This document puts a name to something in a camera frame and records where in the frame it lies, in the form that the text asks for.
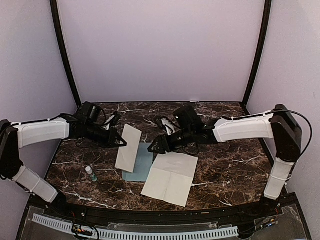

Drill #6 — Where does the small glue stick bottle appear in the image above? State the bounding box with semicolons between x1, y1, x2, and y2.
85;166;98;182

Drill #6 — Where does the white slotted cable duct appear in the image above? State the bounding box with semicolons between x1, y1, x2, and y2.
31;213;239;240

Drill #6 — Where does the white letter paper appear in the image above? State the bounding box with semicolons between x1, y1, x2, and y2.
115;124;142;173

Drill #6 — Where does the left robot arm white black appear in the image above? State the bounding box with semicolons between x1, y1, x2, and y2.
0;102;127;218

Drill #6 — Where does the white paper sheet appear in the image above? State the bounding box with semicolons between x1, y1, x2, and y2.
141;152;198;207

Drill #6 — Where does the left black frame post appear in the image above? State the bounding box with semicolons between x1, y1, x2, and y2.
49;0;82;107

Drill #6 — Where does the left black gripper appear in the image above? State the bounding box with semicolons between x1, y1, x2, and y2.
84;122;127;149

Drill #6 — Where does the black front table rail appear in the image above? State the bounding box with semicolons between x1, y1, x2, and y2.
38;202;277;226

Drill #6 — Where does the black frame post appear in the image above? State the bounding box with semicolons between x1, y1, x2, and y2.
49;0;82;107
241;0;272;108

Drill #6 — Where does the light blue envelope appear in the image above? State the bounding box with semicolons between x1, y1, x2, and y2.
122;143;153;182

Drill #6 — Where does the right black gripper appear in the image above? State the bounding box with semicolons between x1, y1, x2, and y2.
147;126;195;154

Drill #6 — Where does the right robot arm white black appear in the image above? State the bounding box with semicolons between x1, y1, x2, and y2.
148;104;306;217

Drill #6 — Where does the right black frame post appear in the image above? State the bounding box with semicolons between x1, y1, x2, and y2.
241;0;272;108

